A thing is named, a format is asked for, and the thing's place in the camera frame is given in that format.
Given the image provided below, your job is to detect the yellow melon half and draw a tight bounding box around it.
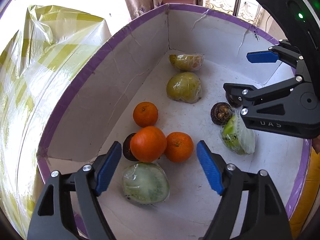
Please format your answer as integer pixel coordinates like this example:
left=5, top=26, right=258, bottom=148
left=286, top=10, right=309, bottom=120
left=169, top=53, right=204, bottom=71

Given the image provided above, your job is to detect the large orange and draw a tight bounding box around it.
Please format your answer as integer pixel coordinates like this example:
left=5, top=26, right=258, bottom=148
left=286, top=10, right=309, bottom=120
left=130, top=126, right=167, bottom=163

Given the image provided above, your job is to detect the green melon with label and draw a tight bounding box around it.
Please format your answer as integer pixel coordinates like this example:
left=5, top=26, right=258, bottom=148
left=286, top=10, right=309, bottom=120
left=221, top=114, right=256, bottom=155

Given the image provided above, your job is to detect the yellow-green melon piece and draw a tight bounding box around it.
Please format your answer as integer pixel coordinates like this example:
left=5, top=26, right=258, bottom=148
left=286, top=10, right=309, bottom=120
left=166, top=72, right=202, bottom=103

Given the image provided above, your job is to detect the floral sheer lace curtain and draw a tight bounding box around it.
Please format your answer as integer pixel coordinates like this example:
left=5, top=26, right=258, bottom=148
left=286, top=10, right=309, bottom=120
left=203, top=0, right=269, bottom=29

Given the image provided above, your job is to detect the yellow checked plastic tablecloth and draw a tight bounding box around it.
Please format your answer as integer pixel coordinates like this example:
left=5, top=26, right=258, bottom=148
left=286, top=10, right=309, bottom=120
left=0, top=4, right=113, bottom=233

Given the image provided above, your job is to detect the large water chestnut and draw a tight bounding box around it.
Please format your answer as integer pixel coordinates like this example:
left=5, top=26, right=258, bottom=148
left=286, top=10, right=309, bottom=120
left=210, top=102, right=233, bottom=125

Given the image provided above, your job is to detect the pale green melon piece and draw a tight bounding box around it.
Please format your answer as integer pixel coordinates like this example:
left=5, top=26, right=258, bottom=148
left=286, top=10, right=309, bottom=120
left=122, top=162, right=170, bottom=205

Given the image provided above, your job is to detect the pink plastic stool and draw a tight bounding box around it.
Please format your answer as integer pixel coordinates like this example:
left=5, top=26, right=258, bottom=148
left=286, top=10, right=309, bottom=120
left=161, top=0, right=197, bottom=5

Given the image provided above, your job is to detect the small orange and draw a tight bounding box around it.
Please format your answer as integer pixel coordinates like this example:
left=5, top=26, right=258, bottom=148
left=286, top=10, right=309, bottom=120
left=133, top=102, right=159, bottom=128

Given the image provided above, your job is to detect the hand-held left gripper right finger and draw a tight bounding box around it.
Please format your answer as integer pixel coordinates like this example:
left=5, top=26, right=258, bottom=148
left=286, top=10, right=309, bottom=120
left=196, top=140, right=293, bottom=240

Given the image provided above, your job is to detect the purple cardboard box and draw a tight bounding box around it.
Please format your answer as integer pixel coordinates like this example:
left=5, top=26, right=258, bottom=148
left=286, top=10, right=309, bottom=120
left=36, top=2, right=313, bottom=240

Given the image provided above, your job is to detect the medium orange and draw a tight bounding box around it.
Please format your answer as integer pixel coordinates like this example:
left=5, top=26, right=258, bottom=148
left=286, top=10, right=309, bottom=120
left=164, top=132, right=194, bottom=163

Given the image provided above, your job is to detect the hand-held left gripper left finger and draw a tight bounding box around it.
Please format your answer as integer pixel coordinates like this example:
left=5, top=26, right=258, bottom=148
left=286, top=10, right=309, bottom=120
left=27, top=141, right=122, bottom=240

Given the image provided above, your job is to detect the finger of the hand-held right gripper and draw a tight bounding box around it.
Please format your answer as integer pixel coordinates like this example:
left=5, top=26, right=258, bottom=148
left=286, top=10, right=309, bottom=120
left=223, top=75, right=311, bottom=117
left=246, top=39, right=307, bottom=80

